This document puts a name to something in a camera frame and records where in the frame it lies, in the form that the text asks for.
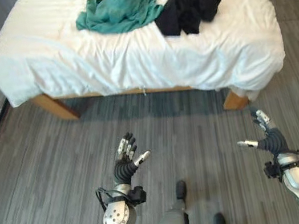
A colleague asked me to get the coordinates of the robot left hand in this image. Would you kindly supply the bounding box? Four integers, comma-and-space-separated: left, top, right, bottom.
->
106, 129, 156, 187

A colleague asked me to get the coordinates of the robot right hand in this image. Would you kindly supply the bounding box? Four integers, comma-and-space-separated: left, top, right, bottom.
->
232, 105, 290, 163

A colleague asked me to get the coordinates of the white bed sheet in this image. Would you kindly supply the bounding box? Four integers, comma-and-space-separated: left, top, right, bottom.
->
0, 0, 293, 145

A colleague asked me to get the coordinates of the teal green garment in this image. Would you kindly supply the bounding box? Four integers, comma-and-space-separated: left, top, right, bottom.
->
71, 0, 167, 42

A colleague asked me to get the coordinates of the black garment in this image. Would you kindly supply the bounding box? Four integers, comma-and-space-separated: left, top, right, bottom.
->
151, 0, 229, 41

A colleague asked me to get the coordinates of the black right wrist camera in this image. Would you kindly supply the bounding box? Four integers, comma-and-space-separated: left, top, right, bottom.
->
262, 160, 280, 182

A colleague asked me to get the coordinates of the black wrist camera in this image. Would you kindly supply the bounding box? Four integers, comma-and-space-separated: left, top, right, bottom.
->
262, 160, 280, 182
128, 185, 149, 207

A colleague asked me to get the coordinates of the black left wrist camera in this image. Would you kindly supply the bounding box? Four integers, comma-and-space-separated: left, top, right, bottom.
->
128, 185, 149, 207

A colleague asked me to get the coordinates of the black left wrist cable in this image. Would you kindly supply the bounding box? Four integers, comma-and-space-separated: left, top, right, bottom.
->
94, 183, 126, 213

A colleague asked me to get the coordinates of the wooden bed frame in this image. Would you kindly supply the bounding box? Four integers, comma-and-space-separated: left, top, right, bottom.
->
29, 59, 250, 144

